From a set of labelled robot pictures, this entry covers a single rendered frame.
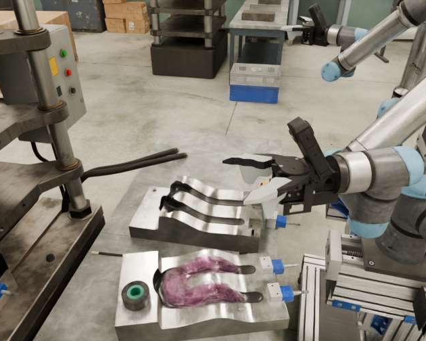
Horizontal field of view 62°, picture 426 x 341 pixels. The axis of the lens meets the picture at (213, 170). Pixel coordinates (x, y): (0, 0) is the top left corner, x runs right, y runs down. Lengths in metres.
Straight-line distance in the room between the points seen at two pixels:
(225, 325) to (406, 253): 0.54
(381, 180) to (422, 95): 0.23
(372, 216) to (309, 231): 1.93
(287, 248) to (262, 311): 1.39
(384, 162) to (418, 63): 0.88
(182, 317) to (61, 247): 0.62
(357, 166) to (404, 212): 0.42
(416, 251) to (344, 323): 0.94
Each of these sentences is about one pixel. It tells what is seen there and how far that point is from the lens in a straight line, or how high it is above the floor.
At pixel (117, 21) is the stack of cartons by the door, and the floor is 0.21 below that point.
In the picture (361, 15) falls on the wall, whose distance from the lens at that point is 7.69.
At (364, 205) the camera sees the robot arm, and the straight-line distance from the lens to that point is 0.74.
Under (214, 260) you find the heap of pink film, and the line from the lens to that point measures 1.19.
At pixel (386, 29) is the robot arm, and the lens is 1.41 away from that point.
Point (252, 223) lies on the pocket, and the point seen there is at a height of 0.86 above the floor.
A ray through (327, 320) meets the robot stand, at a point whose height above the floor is 0.21.
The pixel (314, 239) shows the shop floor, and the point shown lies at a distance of 2.62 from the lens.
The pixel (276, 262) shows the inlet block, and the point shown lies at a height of 0.87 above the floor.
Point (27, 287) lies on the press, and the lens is 1.43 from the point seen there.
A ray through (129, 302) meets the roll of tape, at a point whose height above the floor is 0.95.
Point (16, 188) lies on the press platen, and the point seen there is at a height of 1.04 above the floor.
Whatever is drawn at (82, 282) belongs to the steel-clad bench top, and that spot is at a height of 0.80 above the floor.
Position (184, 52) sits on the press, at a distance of 5.19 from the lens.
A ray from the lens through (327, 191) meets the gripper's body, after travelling 0.67.
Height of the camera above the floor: 1.81
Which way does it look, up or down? 35 degrees down
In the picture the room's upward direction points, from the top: straight up
